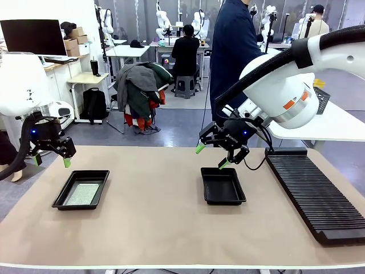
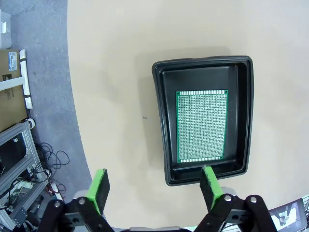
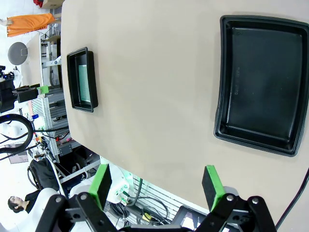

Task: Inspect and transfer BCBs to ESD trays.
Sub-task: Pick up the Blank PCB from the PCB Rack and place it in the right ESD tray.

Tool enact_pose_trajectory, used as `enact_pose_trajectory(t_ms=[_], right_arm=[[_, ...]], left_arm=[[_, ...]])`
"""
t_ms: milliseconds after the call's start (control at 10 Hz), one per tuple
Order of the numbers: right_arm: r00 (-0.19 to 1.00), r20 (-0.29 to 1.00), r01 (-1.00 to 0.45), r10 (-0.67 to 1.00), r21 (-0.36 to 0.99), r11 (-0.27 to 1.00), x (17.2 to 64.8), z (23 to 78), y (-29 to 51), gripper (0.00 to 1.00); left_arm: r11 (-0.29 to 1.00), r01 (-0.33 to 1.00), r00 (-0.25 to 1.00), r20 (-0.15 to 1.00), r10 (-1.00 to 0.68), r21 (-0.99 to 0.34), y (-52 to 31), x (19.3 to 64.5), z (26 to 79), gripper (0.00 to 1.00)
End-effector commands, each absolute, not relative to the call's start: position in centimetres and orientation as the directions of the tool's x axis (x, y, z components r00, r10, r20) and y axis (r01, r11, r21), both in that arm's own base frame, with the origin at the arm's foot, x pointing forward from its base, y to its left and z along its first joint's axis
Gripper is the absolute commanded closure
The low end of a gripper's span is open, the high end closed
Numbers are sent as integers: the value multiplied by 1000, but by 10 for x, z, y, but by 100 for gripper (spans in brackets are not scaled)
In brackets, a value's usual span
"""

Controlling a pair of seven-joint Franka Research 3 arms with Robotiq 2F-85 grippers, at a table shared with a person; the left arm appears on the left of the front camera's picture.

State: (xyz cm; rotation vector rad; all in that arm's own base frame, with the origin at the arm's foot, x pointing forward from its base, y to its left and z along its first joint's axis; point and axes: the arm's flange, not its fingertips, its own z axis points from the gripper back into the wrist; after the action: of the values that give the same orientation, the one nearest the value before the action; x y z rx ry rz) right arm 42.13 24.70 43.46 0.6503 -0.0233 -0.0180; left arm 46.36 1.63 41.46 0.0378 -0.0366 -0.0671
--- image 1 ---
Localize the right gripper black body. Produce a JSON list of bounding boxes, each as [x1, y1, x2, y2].
[[222, 118, 257, 152]]

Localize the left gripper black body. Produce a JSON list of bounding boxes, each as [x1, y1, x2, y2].
[[28, 118, 62, 150]]

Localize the black plastic ESD tray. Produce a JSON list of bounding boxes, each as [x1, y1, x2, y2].
[[200, 167, 247, 206], [51, 170, 111, 211]]

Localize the black backpack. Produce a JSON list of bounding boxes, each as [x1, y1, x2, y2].
[[82, 87, 108, 120]]

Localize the white cabinet with wood top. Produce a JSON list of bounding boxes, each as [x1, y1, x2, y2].
[[42, 54, 95, 115]]

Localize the grey plastic stool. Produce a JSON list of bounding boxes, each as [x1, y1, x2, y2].
[[173, 75, 197, 99]]

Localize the small white side table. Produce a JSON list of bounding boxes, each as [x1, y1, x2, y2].
[[67, 71, 111, 125]]

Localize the red orange garment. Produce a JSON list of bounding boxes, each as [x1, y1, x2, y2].
[[124, 90, 167, 132]]

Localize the black keyboard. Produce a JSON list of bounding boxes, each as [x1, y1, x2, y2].
[[44, 56, 79, 64]]

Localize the person in navy coat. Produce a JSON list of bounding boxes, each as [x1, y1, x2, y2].
[[210, 0, 265, 128]]

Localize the black slotted board rack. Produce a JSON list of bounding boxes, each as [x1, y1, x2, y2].
[[264, 147, 365, 246]]

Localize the seated person in black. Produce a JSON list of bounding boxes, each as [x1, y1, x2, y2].
[[171, 24, 200, 94]]

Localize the white work table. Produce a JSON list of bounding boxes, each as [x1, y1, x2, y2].
[[267, 102, 365, 152]]

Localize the grey perforated basket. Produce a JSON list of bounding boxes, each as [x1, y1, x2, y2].
[[312, 85, 331, 115]]

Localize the grey jacket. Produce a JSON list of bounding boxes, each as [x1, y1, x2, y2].
[[113, 64, 159, 112]]

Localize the grey workstation desk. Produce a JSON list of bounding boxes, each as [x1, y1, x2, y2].
[[149, 41, 209, 86]]

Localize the black computer monitor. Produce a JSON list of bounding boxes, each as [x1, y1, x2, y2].
[[0, 19, 68, 57]]

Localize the black tripod stand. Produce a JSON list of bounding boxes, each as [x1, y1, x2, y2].
[[263, 14, 274, 55]]

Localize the black bag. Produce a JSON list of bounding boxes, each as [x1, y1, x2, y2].
[[60, 21, 77, 33]]

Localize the white desk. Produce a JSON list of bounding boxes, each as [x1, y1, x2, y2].
[[106, 45, 151, 83]]

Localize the person in beige shirt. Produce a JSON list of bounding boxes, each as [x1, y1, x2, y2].
[[298, 4, 330, 39]]

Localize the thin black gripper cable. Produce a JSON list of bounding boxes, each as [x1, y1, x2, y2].
[[244, 118, 276, 171]]

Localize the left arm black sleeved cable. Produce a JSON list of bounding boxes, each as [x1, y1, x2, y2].
[[0, 114, 38, 182]]

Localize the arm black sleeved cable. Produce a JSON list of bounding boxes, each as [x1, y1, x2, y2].
[[214, 24, 365, 106], [0, 114, 38, 182]]

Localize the hanging black cable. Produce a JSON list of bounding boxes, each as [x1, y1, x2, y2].
[[197, 0, 225, 148]]

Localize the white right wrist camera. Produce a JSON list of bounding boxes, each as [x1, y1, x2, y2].
[[238, 99, 262, 118]]

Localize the right arm black sleeved cable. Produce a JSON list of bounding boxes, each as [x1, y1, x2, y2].
[[214, 24, 365, 106]]

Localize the metal frame chair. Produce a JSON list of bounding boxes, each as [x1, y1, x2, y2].
[[107, 94, 128, 135]]

